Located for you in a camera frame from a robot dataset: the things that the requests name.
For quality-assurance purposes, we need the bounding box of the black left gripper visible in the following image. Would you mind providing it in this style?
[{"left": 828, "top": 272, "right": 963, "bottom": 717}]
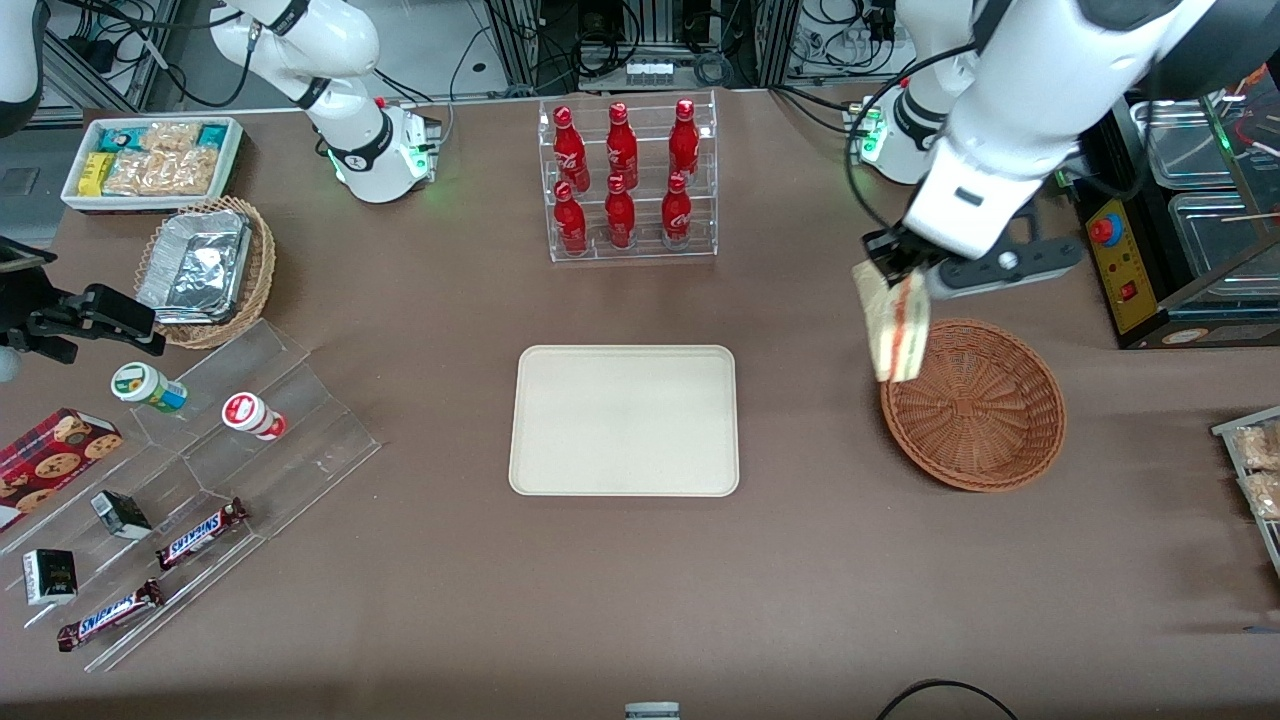
[{"left": 863, "top": 226, "right": 951, "bottom": 301}]

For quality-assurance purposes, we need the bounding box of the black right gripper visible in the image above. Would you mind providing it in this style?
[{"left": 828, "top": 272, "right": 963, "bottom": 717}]
[{"left": 0, "top": 240, "right": 167, "bottom": 366}]

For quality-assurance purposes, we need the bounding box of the triangular sandwich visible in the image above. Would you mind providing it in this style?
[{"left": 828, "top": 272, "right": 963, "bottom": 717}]
[{"left": 852, "top": 262, "right": 933, "bottom": 384}]

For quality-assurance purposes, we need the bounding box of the light oval wicker basket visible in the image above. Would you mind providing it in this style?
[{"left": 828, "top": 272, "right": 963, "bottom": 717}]
[{"left": 134, "top": 196, "right": 278, "bottom": 350}]

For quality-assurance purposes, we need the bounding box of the brown round wicker basket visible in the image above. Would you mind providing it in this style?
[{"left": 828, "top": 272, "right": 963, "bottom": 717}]
[{"left": 880, "top": 318, "right": 1067, "bottom": 493}]

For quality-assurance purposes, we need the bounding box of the cream rectangular tray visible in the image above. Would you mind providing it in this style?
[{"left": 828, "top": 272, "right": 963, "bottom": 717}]
[{"left": 508, "top": 345, "right": 741, "bottom": 498}]

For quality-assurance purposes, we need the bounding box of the grey metal snack tray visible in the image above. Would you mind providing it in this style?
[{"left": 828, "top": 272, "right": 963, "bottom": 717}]
[{"left": 1212, "top": 405, "right": 1280, "bottom": 581}]

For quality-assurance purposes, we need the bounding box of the green capped white bottle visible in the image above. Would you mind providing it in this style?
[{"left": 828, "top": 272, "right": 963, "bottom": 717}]
[{"left": 110, "top": 362, "right": 189, "bottom": 414}]

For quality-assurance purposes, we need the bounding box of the silver foil container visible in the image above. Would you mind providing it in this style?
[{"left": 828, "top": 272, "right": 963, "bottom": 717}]
[{"left": 136, "top": 210, "right": 253, "bottom": 327}]

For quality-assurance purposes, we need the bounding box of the red plaid cookie box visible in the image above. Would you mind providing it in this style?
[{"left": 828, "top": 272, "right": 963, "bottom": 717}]
[{"left": 0, "top": 407, "right": 124, "bottom": 533}]

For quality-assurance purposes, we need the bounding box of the clear cracker bag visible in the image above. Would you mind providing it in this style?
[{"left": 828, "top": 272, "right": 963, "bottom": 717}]
[
  {"left": 140, "top": 122, "right": 202, "bottom": 154},
  {"left": 104, "top": 147, "right": 220, "bottom": 197}
]

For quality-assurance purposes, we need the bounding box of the red capped white bottle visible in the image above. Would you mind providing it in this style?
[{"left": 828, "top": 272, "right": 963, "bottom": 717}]
[{"left": 221, "top": 392, "right": 288, "bottom": 442}]

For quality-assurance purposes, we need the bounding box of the white plastic snack bin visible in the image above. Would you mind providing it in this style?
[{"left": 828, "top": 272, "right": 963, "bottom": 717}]
[{"left": 60, "top": 116, "right": 245, "bottom": 214}]

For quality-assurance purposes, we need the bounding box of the small black white carton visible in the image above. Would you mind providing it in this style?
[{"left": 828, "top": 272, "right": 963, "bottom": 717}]
[
  {"left": 22, "top": 548, "right": 79, "bottom": 607},
  {"left": 90, "top": 490, "right": 153, "bottom": 541}
]

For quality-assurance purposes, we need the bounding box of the clear acrylic stepped stand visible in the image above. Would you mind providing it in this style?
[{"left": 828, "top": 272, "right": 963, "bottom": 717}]
[{"left": 0, "top": 318, "right": 382, "bottom": 673}]

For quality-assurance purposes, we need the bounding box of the black yellow-panel display machine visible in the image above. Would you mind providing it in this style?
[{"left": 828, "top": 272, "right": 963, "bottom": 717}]
[{"left": 1060, "top": 60, "right": 1280, "bottom": 351}]

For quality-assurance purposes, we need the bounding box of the snickers chocolate bar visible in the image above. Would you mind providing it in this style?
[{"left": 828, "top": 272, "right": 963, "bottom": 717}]
[
  {"left": 155, "top": 497, "right": 249, "bottom": 572},
  {"left": 56, "top": 578, "right": 166, "bottom": 653}
]

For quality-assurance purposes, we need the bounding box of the red cola bottle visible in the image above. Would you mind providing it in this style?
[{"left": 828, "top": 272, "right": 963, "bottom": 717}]
[
  {"left": 554, "top": 180, "right": 589, "bottom": 256},
  {"left": 668, "top": 98, "right": 702, "bottom": 181},
  {"left": 605, "top": 102, "right": 640, "bottom": 189},
  {"left": 604, "top": 175, "right": 638, "bottom": 251},
  {"left": 553, "top": 106, "right": 590, "bottom": 191},
  {"left": 661, "top": 172, "right": 695, "bottom": 249}
]

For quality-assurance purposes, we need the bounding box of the clear acrylic bottle rack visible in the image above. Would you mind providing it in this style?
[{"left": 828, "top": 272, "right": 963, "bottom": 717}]
[{"left": 538, "top": 90, "right": 719, "bottom": 264}]

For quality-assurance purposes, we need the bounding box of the steel pan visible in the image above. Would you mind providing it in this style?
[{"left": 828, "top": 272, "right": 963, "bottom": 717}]
[
  {"left": 1130, "top": 98, "right": 1239, "bottom": 191},
  {"left": 1168, "top": 190, "right": 1280, "bottom": 279}
]

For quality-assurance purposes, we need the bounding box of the clear snack pack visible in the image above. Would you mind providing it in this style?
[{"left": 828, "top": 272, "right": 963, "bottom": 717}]
[
  {"left": 1232, "top": 424, "right": 1280, "bottom": 472},
  {"left": 1243, "top": 470, "right": 1280, "bottom": 521}
]

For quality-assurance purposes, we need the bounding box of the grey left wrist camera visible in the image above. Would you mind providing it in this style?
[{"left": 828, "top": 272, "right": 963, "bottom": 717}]
[{"left": 925, "top": 238, "right": 1086, "bottom": 302}]

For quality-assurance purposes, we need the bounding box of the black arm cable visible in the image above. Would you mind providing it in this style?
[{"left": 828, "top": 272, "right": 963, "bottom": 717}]
[{"left": 843, "top": 42, "right": 979, "bottom": 239}]

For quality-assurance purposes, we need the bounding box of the aluminium frame post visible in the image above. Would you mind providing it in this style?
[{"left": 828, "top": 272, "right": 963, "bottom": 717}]
[
  {"left": 757, "top": 0, "right": 802, "bottom": 89},
  {"left": 495, "top": 0, "right": 547, "bottom": 93}
]

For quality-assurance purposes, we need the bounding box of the black table cable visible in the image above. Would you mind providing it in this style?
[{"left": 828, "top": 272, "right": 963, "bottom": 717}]
[{"left": 877, "top": 679, "right": 1019, "bottom": 720}]

